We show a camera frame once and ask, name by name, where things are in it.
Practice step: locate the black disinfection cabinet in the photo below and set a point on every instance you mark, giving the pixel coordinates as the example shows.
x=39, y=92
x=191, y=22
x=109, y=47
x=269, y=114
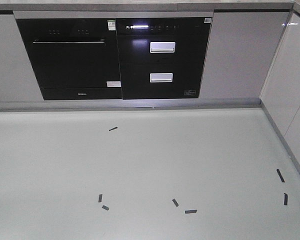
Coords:
x=162, y=57

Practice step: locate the black built-in oven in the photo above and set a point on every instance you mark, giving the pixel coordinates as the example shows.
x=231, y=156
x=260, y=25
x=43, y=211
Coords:
x=73, y=58

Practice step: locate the grey corner cabinet door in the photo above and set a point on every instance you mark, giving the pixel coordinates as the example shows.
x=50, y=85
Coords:
x=281, y=94

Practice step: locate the black floor tape strip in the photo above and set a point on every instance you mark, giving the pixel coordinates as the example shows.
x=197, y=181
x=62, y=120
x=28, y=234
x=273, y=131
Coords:
x=285, y=199

